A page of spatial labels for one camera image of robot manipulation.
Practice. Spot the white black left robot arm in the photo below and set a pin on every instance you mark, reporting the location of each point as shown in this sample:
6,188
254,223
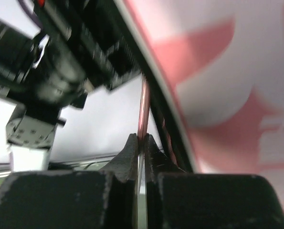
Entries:
19,59

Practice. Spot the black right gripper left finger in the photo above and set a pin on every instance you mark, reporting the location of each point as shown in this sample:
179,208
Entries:
67,199

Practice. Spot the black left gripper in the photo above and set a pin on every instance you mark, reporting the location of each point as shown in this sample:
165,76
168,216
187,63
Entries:
85,50

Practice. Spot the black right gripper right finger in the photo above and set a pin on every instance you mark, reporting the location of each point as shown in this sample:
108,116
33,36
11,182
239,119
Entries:
181,200

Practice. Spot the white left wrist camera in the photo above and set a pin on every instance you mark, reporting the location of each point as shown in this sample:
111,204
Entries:
30,133

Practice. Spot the pink racket bag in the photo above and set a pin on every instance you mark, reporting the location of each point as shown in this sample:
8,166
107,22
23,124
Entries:
220,65

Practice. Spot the pink badminton racket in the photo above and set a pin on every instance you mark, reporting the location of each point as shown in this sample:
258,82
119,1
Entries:
142,129

